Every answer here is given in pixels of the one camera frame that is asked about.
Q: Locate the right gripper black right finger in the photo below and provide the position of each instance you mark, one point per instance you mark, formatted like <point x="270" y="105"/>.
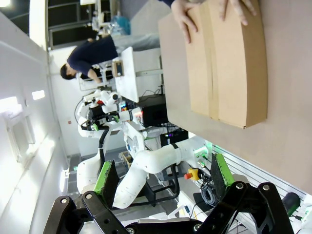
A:
<point x="220" y="178"/>

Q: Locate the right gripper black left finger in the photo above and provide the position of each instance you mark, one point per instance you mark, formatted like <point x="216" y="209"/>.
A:
<point x="108" y="180"/>

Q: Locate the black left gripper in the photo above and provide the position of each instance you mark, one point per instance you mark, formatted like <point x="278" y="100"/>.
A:
<point x="97" y="113"/>

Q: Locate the brown cardboard box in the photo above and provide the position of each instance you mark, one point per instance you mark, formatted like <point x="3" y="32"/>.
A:
<point x="234" y="73"/>

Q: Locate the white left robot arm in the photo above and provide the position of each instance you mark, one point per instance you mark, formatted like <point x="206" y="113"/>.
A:
<point x="156" y="158"/>

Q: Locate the small box with phone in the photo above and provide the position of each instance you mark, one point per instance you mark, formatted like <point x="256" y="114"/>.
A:
<point x="118" y="68"/>

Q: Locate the person's right hand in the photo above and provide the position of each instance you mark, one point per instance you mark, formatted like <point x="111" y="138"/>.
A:
<point x="184" y="17"/>

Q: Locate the person's left hand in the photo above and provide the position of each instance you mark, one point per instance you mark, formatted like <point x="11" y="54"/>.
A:
<point x="240" y="11"/>

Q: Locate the small wooden crate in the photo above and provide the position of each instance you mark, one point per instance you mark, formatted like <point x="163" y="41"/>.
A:
<point x="126" y="158"/>

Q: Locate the red yellow emergency stop button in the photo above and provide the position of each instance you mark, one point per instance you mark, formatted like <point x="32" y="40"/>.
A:
<point x="191" y="175"/>

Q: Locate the white panel with stickers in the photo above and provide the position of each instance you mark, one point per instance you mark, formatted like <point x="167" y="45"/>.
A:
<point x="134" y="139"/>

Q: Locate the white paper sheets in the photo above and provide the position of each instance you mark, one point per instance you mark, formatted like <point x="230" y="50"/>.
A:
<point x="185" y="210"/>

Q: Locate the white desk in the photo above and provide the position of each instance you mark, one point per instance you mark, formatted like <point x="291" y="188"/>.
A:
<point x="126" y="73"/>

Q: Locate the bystander in navy shirt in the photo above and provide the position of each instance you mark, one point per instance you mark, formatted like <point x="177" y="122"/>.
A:
<point x="92" y="56"/>

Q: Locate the black computer case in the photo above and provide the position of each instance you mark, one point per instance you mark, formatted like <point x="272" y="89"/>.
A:
<point x="154" y="114"/>

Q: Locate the black device with lights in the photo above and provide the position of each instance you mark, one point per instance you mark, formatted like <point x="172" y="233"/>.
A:
<point x="174" y="137"/>

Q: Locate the black round knob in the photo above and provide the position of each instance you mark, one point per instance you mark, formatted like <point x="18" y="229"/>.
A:
<point x="291" y="201"/>

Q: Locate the blue plastic bag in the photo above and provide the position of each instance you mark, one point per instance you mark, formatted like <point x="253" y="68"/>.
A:
<point x="122" y="25"/>

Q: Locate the aluminium profile rail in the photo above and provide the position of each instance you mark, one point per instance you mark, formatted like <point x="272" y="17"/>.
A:
<point x="256" y="170"/>

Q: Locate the black stand frame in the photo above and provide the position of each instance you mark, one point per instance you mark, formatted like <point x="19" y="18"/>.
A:
<point x="170" y="185"/>

